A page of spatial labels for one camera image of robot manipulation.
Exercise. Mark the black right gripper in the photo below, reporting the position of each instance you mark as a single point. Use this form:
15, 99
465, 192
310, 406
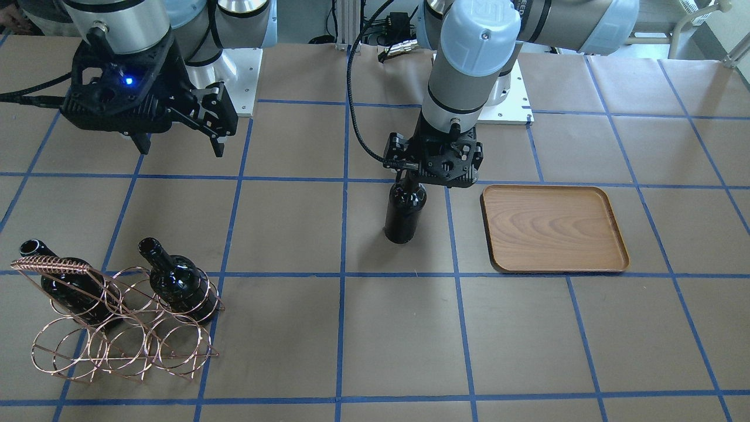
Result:
174, 71

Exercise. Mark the copper wire bottle basket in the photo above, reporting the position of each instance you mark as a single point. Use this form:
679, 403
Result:
140, 335

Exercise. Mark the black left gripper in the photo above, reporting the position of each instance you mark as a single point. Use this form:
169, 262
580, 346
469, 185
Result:
396, 151

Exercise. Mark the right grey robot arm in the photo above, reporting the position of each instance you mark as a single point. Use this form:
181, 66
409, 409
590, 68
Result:
202, 29

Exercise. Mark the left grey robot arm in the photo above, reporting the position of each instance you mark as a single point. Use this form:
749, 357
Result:
476, 47

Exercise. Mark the dark wine bottle in basket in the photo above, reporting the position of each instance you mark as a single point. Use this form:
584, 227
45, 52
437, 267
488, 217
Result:
179, 283

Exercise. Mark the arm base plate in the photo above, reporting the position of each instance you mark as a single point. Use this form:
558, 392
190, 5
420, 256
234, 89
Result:
508, 102
239, 69

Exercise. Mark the wooden tray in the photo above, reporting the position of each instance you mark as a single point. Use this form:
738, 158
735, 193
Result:
552, 229

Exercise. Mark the dark glass wine bottle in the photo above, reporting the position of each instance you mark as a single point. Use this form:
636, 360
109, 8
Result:
406, 199

